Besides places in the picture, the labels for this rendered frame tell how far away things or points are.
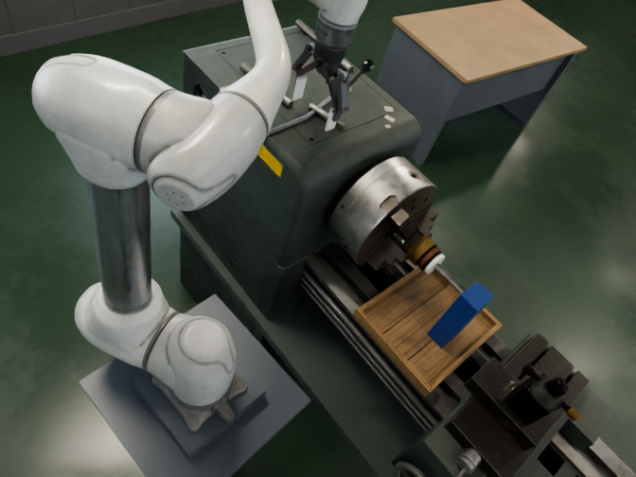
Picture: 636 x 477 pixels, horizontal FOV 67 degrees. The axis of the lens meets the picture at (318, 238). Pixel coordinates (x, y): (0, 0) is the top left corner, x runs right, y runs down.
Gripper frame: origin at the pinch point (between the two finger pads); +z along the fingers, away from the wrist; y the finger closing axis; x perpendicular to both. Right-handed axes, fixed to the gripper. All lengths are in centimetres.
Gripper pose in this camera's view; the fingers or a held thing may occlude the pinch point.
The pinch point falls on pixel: (313, 110)
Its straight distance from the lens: 130.7
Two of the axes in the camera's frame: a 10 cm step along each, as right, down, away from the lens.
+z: -2.2, 6.0, 7.7
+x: 7.5, -4.0, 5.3
